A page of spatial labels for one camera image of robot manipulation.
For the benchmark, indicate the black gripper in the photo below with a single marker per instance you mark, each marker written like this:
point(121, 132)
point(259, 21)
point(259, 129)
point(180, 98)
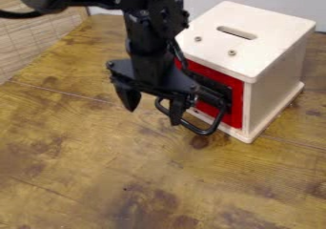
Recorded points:
point(155, 58)

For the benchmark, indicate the black metal drawer handle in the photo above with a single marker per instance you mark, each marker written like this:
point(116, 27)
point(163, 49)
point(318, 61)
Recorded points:
point(199, 118)

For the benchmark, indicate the red drawer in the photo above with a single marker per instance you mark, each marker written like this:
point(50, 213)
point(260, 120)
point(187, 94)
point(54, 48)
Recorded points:
point(227, 87)

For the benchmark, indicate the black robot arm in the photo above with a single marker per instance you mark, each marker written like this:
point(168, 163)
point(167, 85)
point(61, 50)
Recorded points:
point(152, 7)

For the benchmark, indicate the white wooden drawer cabinet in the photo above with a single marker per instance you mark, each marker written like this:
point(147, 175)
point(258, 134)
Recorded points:
point(250, 49)

